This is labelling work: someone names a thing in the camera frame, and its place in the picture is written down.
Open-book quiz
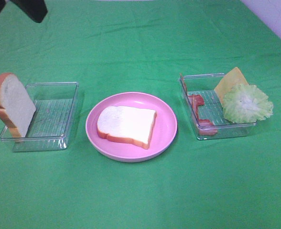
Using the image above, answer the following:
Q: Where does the white bread slice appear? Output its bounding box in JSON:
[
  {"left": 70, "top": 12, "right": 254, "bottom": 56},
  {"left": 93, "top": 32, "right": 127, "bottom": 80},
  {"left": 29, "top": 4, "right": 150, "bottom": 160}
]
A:
[
  {"left": 97, "top": 106, "right": 157, "bottom": 150},
  {"left": 0, "top": 73, "right": 36, "bottom": 138}
]

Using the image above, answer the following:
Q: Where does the yellow cheese slice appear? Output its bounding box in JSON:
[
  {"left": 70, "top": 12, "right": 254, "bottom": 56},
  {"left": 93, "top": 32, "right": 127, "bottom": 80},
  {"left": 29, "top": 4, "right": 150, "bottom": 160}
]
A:
[{"left": 214, "top": 67, "right": 248, "bottom": 106}]

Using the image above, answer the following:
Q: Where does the green lettuce leaf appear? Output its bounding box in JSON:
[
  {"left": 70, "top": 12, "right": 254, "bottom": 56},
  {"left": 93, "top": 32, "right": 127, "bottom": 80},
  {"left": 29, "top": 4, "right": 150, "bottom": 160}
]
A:
[{"left": 223, "top": 84, "right": 274, "bottom": 124}]

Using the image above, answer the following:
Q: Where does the green tablecloth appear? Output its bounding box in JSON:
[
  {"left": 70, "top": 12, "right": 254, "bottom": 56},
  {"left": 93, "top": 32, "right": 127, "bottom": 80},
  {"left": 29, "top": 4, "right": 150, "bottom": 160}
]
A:
[{"left": 0, "top": 0, "right": 281, "bottom": 229}]

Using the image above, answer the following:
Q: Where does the clear left plastic container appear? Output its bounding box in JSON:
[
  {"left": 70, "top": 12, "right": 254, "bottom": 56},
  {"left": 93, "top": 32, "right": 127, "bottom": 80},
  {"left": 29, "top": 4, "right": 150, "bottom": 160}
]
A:
[{"left": 0, "top": 82, "right": 79, "bottom": 152}]

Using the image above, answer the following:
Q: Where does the clear plastic container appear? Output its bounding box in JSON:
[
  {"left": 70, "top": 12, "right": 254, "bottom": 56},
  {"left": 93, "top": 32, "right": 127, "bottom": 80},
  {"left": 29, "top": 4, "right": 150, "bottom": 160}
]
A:
[
  {"left": 0, "top": 82, "right": 79, "bottom": 152},
  {"left": 179, "top": 73, "right": 257, "bottom": 140}
]

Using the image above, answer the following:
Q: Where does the pink round plate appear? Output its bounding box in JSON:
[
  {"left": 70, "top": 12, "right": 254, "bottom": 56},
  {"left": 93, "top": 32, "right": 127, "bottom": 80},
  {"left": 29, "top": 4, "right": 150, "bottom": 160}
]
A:
[{"left": 85, "top": 92, "right": 177, "bottom": 162}]

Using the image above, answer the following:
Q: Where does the clear right plastic container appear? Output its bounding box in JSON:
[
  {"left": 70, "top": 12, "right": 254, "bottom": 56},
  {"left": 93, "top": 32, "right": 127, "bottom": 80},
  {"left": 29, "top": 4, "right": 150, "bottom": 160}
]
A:
[{"left": 179, "top": 73, "right": 257, "bottom": 140}]

